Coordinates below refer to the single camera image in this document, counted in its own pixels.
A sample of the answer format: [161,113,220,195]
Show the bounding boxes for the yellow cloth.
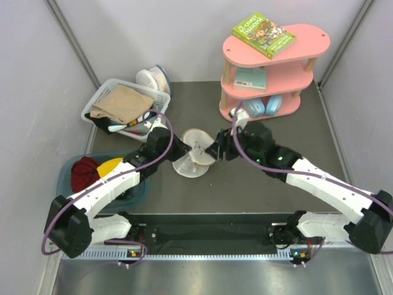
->
[96,157,123,178]

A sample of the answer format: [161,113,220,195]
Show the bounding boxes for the white mesh laundry bag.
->
[173,128,216,178]

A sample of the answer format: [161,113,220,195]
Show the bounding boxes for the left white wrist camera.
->
[144,116,168,133]

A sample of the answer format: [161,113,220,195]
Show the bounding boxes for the teal book on shelf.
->
[233,66,267,92]

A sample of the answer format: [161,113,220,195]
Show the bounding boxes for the green paperback book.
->
[232,12,297,59]

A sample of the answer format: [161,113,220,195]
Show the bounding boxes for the pink three-tier shelf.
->
[219,24,330,120]

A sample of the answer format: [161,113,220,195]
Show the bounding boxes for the light blue headphones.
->
[242,95,283,117]

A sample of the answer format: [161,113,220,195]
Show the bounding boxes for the white plastic basket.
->
[80,78,171,142]

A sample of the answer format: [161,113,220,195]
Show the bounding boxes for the black white garment in basket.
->
[82,111,157,135]

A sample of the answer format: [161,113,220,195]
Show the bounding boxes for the beige folded cloth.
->
[90,85,155,124]

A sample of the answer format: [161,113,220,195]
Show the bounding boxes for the teal plastic tub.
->
[56,149,151,214]

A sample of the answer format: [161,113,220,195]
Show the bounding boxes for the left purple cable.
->
[41,109,175,267]

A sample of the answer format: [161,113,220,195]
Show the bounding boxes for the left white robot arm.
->
[44,127,192,258]

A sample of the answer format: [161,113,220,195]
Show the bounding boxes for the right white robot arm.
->
[204,122,392,254]

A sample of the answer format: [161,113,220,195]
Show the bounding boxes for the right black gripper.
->
[205,125,263,163]

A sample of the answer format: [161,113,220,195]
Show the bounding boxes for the dark red knit cloth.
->
[71,156,100,193]

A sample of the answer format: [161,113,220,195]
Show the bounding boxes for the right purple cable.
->
[230,103,393,267]

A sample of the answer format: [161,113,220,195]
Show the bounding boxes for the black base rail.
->
[91,213,323,256]

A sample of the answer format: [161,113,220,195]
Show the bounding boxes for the purple cable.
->
[230,103,393,267]
[41,109,175,267]

